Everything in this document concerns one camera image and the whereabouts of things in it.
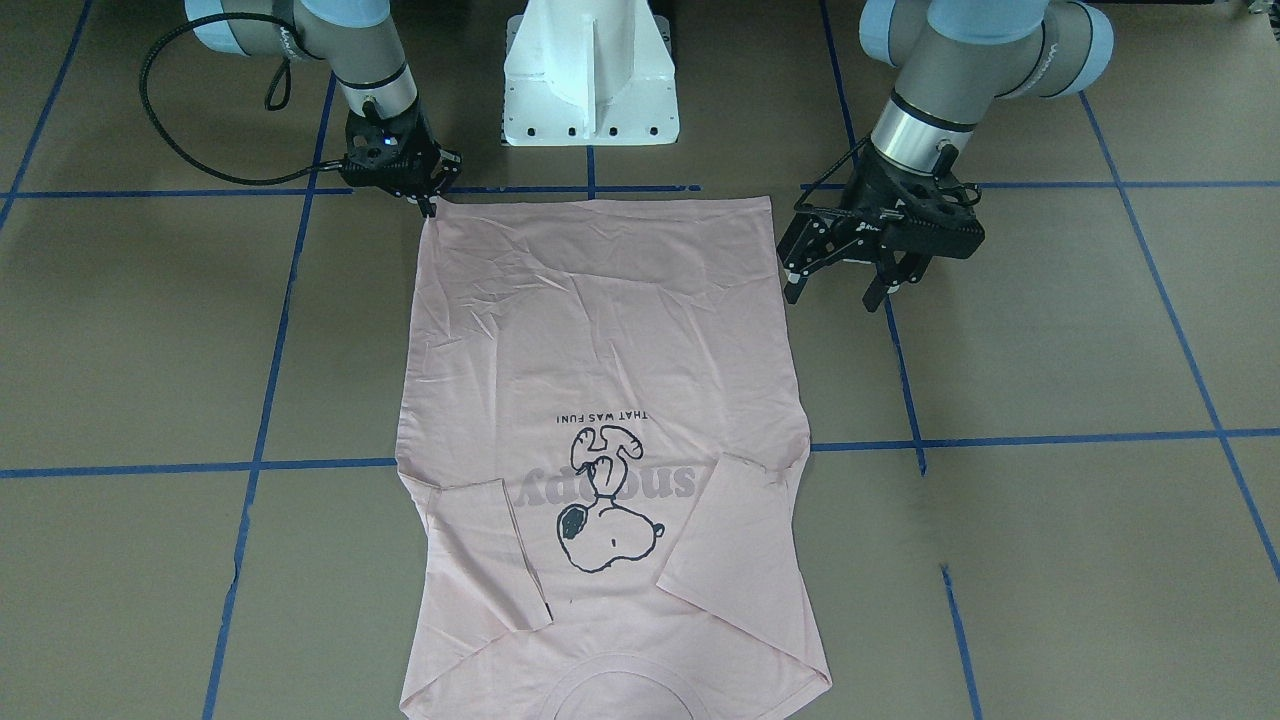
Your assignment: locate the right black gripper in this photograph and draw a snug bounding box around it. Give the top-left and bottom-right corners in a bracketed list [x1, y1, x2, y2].
[338, 102, 462, 218]

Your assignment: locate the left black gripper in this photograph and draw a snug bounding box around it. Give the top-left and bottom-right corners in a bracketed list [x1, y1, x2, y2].
[778, 138, 986, 313]

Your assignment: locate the pink Snoopy t-shirt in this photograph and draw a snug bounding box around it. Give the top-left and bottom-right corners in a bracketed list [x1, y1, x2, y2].
[396, 197, 832, 719]

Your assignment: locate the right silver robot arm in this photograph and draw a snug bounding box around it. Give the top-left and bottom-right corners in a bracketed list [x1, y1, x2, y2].
[184, 1, 461, 217]

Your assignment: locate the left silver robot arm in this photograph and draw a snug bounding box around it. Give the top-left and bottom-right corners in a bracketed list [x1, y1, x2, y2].
[777, 1, 1115, 313]

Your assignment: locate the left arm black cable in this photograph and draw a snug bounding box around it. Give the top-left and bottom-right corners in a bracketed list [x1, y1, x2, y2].
[797, 138, 986, 208]

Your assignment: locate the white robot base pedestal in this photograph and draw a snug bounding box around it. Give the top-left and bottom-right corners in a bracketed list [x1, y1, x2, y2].
[500, 1, 681, 147]

